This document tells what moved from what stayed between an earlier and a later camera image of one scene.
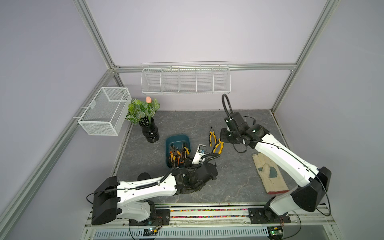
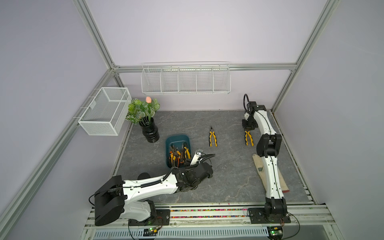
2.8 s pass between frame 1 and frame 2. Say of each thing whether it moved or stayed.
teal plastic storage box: stayed
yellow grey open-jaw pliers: stayed
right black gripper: moved
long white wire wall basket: stayed
